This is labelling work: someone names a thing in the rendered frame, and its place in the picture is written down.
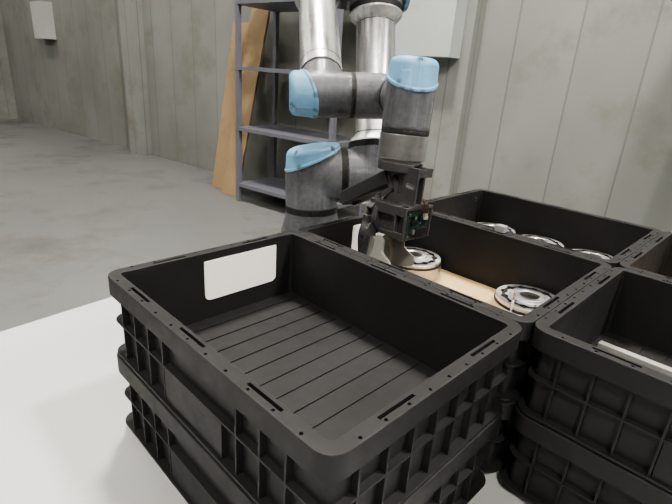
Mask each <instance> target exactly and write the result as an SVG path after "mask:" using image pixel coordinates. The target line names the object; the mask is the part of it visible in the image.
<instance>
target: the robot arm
mask: <svg viewBox="0 0 672 504"><path fill-rule="evenodd" d="M294 2H295V5H296V7H297V8H298V10H299V51H300V70H293V71H291V72H290V74H289V110H290V112H291V114H292V115H294V116H302V117H310V118H317V117H324V118H353V119H356V131H355V136H354V137H353V138H352V139H351V140H350V141H349V144H348V150H340V149H341V147H340V145H339V143H336V142H319V143H310V144H304V145H299V146H295V147H293V148H291V149H289V150H288V152H287V154H286V167H285V170H284V171H285V201H286V213H285V217H284V221H283V224H282V229H281V232H286V231H295V232H298V230H299V229H300V228H304V227H308V226H313V225H317V224H322V223H326V222H331V221H335V220H338V216H337V207H338V203H341V204H342V205H355V206H357V205H361V204H362V203H368V205H367V206H366V207H367V209H366V212H365V214H364V215H363V220H362V223H361V225H360V228H359V232H358V251H359V252H361V253H364V254H366V255H369V256H371V257H374V258H376V259H379V260H381V261H384V262H386V263H389V264H391V265H394V266H412V265H413V264H414V256H413V255H412V254H411V253H410V252H409V251H408V250H407V249H406V248H405V241H408V240H413V239H418V238H422V237H425V236H428V235H429V229H430V223H431V217H432V211H433V205H430V204H429V203H428V201H427V200H426V199H423V193H424V186H425V180H426V178H432V175H433V169H432V168H427V167H423V164H422V162H424V161H425V157H426V151H427V145H428V138H429V132H430V127H431V120H432V114H433V108H434V102H435V96H436V89H437V88H438V73H439V64H438V62H437V61H436V60H435V59H432V58H427V57H421V56H411V55H397V56H395V25H396V24H397V23H398V22H399V21H400V20H401V18H402V14H403V12H405V11H407V9H408V7H409V4H410V0H294ZM337 9H348V10H349V18H350V20H351V22H352V23H353V24H354V25H356V72H342V61H341V51H340V40H339V30H338V19H337ZM424 200H425V201H426V202H427V203H425V201H424ZM422 201H423V202H424V203H422ZM379 232H380V233H382V234H384V235H383V237H382V236H381V235H376V233H379Z"/></svg>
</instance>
